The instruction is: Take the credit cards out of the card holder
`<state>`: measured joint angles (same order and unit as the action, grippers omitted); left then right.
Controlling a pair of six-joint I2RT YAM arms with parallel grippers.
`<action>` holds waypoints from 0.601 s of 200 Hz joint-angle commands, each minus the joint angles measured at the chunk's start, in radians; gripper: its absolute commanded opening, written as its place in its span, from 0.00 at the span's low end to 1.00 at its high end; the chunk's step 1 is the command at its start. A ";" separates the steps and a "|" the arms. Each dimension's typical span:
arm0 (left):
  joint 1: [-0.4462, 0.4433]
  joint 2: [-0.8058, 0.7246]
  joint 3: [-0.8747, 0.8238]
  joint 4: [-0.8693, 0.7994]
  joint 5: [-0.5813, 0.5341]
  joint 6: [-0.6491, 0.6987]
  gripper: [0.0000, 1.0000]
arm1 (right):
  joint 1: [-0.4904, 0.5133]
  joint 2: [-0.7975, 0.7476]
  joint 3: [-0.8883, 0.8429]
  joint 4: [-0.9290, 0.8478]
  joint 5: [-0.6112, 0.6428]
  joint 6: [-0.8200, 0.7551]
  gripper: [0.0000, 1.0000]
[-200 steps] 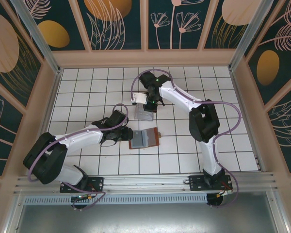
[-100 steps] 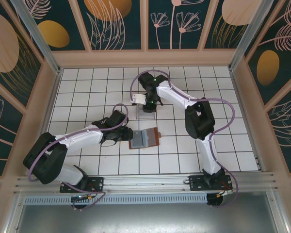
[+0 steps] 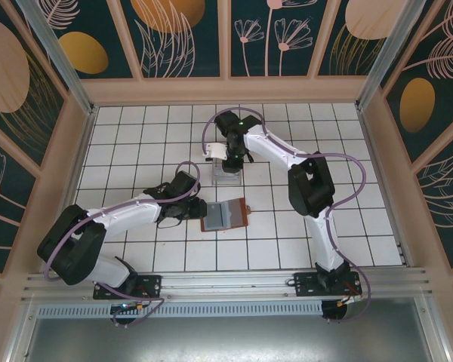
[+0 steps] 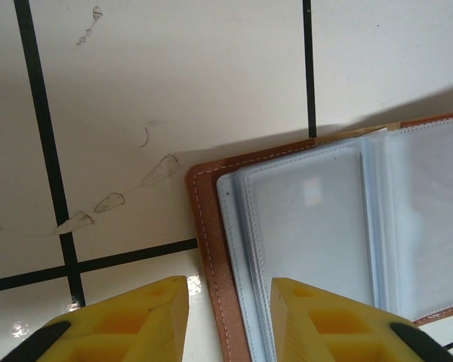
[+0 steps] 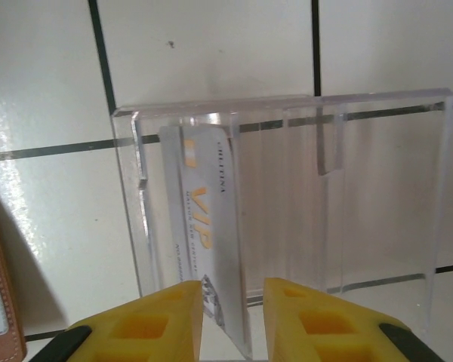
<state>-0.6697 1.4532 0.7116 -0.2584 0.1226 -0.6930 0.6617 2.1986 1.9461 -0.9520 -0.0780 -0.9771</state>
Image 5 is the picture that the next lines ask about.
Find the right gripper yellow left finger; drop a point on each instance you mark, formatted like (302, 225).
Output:
(136, 332)

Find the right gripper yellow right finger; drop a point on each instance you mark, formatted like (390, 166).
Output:
(324, 332)

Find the silver VIP card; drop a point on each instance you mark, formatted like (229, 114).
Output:
(204, 211)

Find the brown leather card holder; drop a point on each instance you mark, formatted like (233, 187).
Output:
(4, 283)

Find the clear acrylic card stand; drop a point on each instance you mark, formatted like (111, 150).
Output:
(381, 188)

